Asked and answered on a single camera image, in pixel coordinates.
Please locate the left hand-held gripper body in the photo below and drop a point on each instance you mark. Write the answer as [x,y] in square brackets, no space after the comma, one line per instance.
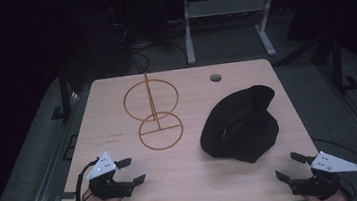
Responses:
[101,166]

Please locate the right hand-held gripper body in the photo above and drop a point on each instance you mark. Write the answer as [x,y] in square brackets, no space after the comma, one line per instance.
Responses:
[332,164]

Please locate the black hat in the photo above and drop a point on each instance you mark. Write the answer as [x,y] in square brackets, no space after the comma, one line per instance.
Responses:
[237,134]

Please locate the grey round table grommet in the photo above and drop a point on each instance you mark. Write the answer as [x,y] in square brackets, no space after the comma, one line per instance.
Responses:
[215,77]

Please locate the grey metal stand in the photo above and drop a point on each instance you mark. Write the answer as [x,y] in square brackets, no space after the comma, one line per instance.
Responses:
[223,7]

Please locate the black frame post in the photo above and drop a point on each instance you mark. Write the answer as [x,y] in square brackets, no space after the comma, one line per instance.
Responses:
[64,92]
[337,63]

